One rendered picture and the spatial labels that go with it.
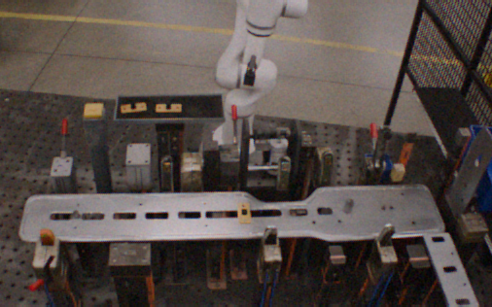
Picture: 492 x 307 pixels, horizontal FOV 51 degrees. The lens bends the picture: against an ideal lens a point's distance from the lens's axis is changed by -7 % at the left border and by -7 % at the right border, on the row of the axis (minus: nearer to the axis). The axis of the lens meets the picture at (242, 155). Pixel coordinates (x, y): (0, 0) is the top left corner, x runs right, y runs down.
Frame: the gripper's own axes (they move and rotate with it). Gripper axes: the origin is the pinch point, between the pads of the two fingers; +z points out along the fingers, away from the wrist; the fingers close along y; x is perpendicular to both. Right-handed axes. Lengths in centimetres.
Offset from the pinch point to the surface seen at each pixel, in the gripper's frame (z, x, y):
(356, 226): 37, 43, 17
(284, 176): 34.9, 17.3, 3.1
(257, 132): 21.1, 5.5, 0.5
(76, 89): 149, -124, -156
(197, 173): 34.1, -10.2, 10.9
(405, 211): 35, 60, 7
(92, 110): 28, -50, -1
